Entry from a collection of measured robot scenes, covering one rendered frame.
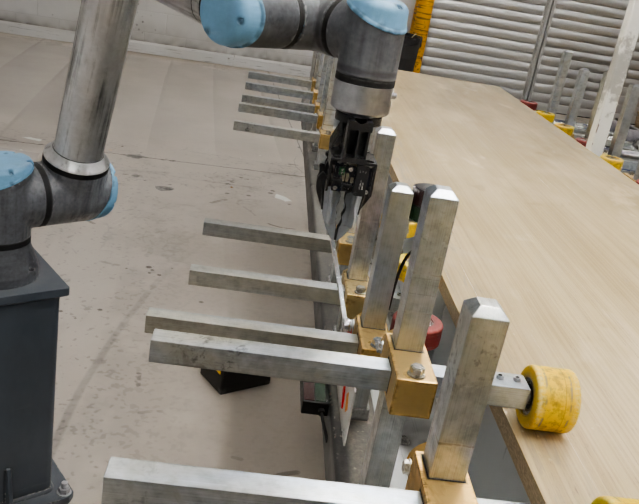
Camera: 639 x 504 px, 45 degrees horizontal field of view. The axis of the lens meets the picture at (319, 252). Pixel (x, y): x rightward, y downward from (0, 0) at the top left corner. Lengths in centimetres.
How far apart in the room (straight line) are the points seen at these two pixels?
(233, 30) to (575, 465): 71
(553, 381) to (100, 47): 115
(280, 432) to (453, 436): 177
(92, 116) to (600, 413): 120
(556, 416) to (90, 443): 163
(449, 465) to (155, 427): 176
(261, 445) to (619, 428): 149
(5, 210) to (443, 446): 127
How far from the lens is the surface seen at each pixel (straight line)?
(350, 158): 116
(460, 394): 73
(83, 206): 189
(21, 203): 182
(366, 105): 115
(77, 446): 237
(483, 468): 130
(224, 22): 113
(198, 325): 120
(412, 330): 97
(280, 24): 115
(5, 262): 185
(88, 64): 174
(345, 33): 115
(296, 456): 241
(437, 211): 91
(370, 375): 95
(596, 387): 120
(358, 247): 146
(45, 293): 186
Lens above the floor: 142
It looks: 21 degrees down
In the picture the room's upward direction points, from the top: 10 degrees clockwise
